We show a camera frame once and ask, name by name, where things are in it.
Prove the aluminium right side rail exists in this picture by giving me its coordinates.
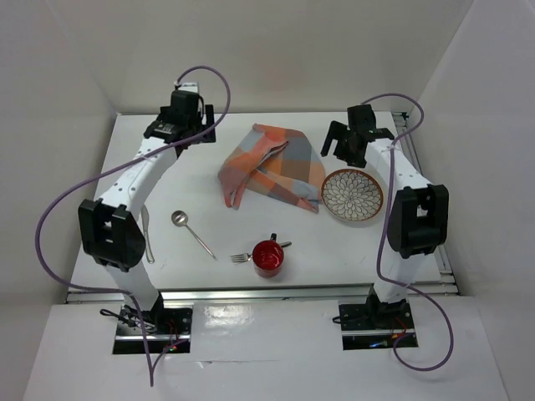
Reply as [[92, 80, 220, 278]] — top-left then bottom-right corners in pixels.
[[391, 110, 461, 296]]

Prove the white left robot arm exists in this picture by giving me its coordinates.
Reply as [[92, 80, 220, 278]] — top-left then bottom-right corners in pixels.
[[78, 83, 215, 333]]

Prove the red ceramic mug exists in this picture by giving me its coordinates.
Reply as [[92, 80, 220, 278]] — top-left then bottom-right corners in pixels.
[[252, 233, 285, 278]]

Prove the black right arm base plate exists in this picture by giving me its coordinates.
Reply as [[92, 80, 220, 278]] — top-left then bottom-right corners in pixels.
[[332, 302, 418, 351]]

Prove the silver slotted spoon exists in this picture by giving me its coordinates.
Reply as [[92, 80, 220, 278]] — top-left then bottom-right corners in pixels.
[[171, 211, 217, 260]]

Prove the silver butter knife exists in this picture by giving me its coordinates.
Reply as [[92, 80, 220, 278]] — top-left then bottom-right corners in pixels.
[[140, 206, 155, 264]]

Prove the aluminium front rail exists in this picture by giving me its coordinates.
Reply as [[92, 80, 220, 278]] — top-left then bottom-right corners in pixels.
[[66, 282, 459, 304]]

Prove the floral patterned brown-rimmed plate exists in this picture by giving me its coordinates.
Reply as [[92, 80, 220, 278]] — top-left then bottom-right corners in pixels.
[[321, 169, 384, 223]]

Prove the aluminium rail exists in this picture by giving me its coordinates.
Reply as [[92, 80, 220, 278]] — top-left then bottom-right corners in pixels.
[[66, 282, 459, 304], [391, 110, 461, 296]]

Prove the silver fork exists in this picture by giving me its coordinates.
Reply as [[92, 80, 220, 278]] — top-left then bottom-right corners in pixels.
[[229, 241, 293, 265]]

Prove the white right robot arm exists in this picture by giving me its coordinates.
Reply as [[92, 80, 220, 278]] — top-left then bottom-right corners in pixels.
[[320, 104, 449, 329]]

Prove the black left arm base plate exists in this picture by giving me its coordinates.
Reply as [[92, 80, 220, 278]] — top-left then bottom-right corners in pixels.
[[99, 305, 193, 355]]

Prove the checkered orange blue cloth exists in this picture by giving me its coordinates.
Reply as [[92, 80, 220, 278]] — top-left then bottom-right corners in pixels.
[[217, 124, 326, 213]]

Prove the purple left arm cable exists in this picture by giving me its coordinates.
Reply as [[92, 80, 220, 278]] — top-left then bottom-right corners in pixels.
[[34, 65, 232, 388]]

